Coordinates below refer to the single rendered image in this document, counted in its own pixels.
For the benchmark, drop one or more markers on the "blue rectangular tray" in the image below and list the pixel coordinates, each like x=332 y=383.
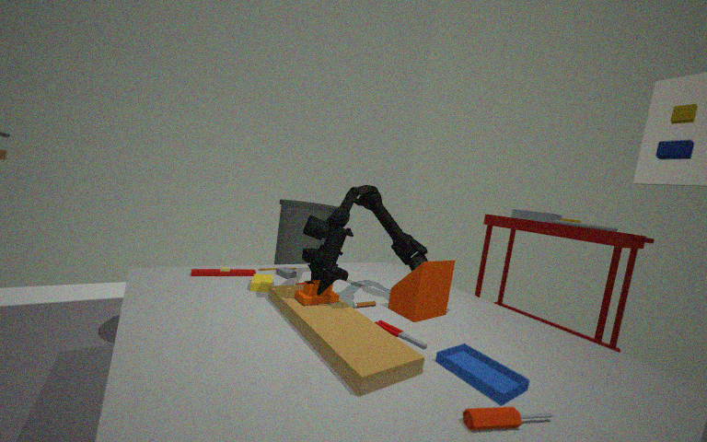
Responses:
x=500 y=383

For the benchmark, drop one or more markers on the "tan wooden panel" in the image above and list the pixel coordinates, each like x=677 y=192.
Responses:
x=364 y=355

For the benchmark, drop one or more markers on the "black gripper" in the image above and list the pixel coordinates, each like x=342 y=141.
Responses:
x=331 y=273

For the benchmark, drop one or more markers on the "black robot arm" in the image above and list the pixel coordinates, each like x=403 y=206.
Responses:
x=404 y=245

